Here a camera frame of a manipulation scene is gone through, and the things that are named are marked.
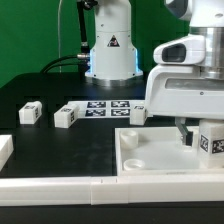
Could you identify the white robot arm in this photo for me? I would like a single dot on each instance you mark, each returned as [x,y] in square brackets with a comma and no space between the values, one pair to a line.
[113,59]

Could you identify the white fixture wall left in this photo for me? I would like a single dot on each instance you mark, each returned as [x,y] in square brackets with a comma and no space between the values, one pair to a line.
[6,149]

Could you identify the white square tabletop part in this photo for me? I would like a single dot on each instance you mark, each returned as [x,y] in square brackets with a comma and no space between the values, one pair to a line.
[159,150]

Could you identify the white fixture wall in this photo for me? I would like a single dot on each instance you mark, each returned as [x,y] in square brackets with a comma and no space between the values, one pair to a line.
[6,149]
[111,190]

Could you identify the white fixture wall front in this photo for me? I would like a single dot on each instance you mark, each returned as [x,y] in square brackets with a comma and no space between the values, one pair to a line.
[111,190]

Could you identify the white sheet with tags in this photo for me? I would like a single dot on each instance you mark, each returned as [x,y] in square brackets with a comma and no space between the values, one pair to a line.
[106,108]

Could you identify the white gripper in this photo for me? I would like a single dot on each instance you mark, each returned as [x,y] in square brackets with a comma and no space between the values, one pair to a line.
[187,81]

